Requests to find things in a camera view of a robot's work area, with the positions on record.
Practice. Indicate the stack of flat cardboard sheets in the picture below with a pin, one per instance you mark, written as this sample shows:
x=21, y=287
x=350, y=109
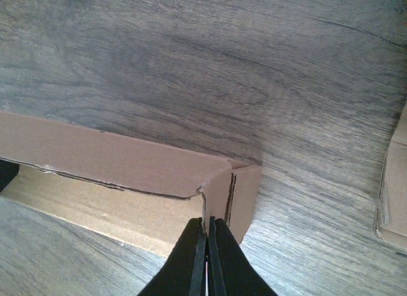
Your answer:
x=390, y=213

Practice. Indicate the cardboard box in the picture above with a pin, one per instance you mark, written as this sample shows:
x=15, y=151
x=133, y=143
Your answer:
x=138, y=192

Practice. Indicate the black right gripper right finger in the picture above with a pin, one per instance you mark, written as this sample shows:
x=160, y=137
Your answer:
x=229, y=271

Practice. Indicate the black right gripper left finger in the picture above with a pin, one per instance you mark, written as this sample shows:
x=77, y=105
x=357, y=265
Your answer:
x=184, y=272

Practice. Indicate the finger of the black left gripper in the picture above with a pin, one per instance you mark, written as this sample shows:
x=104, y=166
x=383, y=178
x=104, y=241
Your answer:
x=8, y=171

